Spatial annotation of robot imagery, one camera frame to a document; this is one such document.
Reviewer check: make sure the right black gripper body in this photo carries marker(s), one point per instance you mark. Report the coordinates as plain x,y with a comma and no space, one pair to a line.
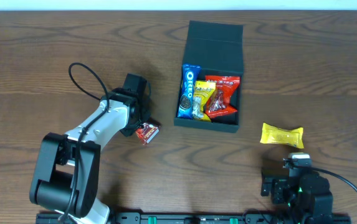
278,187

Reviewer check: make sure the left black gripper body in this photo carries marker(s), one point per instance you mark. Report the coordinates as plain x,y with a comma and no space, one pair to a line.
147,116

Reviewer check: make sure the red Hello Panda box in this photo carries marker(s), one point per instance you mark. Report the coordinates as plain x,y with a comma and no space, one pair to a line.
146,132

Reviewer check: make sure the blue Oreo cookie pack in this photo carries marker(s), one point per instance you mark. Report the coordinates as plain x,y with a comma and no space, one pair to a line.
190,75

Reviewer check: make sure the yellow Hacks candy bag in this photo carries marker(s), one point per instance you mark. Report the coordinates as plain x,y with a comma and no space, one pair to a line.
203,90

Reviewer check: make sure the red Hacks candy bag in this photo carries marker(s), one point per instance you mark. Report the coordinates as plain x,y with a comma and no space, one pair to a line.
219,103

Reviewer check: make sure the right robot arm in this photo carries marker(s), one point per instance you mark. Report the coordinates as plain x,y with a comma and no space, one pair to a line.
320,207

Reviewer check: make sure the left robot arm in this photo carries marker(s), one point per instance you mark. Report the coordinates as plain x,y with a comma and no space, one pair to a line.
65,178

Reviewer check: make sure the small yellow snack packet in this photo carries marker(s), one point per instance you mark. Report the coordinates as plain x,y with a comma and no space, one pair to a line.
275,135

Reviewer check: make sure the black open gift box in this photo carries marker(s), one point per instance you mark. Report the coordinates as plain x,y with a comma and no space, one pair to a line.
218,50

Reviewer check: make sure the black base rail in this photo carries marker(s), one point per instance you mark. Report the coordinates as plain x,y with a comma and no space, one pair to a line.
248,218

